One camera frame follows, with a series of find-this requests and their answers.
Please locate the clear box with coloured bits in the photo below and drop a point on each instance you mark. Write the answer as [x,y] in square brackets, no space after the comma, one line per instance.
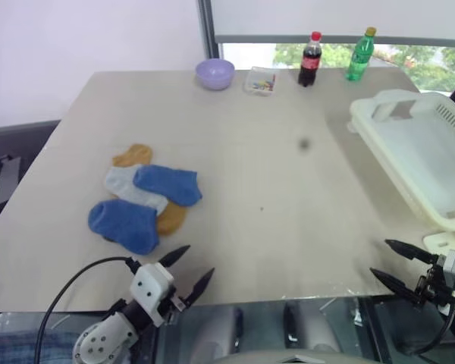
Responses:
[261,81]

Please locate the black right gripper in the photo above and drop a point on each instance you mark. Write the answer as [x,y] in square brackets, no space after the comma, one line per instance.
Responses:
[434,286]

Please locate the green plastic bottle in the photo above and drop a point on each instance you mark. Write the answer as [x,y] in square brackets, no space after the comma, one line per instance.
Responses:
[360,57]

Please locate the white roller blind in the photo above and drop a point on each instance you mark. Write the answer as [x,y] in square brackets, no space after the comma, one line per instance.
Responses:
[326,17]

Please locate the white plastic basket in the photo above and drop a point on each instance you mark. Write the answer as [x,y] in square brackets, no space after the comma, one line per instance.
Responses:
[421,151]

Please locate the grey metal bracket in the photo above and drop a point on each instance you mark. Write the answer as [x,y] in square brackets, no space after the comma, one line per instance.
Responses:
[8,178]

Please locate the grey window frame post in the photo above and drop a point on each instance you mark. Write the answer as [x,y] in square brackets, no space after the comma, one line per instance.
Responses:
[208,34]

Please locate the light grey ankle sock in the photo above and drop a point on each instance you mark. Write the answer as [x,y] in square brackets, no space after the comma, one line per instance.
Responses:
[127,186]

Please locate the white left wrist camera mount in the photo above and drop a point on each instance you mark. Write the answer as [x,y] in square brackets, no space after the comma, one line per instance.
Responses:
[151,284]

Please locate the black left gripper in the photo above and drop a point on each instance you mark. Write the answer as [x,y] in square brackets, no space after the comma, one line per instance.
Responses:
[177,302]

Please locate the cola bottle with red cap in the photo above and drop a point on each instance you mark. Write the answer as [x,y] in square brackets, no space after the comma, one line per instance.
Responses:
[309,62]

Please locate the dark grey seat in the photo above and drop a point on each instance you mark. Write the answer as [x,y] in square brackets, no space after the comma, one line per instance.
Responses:
[19,138]

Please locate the blue denim cloth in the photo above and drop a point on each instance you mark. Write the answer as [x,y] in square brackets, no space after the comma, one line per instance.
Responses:
[11,347]

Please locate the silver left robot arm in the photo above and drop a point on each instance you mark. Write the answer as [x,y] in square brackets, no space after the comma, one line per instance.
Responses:
[106,333]

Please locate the purple plastic bowl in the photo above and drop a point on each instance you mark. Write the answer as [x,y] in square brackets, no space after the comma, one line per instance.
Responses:
[214,74]

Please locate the blue ankle sock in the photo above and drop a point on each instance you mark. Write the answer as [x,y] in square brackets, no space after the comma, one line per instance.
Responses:
[127,225]
[170,184]

